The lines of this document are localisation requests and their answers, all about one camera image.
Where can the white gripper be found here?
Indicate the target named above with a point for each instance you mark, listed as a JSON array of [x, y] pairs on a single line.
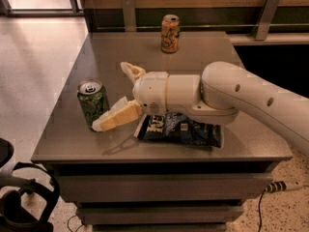
[[151, 91]]

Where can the green soda can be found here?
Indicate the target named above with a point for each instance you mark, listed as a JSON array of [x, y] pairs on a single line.
[[93, 99]]

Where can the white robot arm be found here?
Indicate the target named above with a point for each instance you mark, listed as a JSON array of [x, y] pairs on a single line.
[[215, 96]]

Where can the orange soda can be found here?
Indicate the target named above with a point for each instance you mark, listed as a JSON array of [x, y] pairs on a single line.
[[170, 32]]

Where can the blue kettle chips bag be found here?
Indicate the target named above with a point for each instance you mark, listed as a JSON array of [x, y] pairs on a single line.
[[178, 128]]

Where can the grey drawer cabinet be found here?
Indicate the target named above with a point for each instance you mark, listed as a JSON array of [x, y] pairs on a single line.
[[121, 184]]

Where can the white power strip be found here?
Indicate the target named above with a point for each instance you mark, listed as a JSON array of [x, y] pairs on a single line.
[[279, 186]]

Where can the left metal bracket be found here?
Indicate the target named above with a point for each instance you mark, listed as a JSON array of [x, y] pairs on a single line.
[[128, 7]]

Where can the metal bracket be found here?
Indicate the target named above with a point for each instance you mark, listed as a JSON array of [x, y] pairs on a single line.
[[261, 28], [128, 7]]

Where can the right metal bracket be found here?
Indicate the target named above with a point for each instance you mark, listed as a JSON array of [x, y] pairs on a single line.
[[261, 28]]

